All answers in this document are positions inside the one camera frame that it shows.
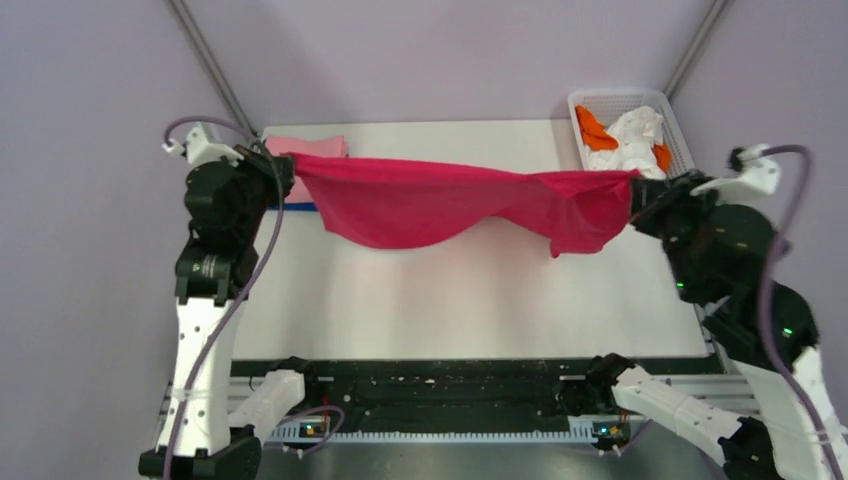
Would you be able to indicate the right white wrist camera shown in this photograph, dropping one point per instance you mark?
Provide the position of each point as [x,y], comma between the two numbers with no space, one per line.
[757,176]

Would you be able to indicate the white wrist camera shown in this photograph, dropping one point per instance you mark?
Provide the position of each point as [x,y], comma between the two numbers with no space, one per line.
[757,176]
[201,146]

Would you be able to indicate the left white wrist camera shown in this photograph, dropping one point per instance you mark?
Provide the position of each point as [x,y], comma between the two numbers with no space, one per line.
[201,146]

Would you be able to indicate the white plastic basket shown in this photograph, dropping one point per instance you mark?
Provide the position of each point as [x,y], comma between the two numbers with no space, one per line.
[608,104]

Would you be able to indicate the orange t shirt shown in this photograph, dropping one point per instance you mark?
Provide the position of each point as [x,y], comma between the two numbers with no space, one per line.
[593,129]

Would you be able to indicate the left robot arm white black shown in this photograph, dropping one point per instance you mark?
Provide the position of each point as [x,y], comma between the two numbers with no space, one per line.
[201,438]

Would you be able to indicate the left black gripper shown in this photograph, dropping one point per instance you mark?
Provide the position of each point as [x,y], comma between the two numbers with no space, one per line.
[264,165]

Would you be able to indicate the magenta t shirt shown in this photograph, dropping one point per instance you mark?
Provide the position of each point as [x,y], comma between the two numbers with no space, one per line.
[395,204]

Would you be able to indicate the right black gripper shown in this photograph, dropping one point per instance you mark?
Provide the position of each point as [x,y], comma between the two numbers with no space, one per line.
[650,196]

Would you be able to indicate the white t shirt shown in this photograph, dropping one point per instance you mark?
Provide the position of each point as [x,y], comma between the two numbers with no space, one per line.
[629,149]

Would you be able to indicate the folded pink t shirt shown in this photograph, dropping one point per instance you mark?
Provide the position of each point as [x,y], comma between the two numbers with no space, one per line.
[335,147]

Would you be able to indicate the grey cable duct rail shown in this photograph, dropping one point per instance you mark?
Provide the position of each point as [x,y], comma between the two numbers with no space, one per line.
[580,432]

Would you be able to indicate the folded blue t shirt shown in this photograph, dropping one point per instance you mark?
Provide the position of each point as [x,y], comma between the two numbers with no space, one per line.
[304,207]

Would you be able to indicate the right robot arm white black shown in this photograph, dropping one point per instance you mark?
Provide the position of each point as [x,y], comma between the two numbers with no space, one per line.
[771,337]

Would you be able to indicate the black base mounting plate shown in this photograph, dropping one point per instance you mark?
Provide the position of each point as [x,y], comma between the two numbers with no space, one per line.
[447,396]

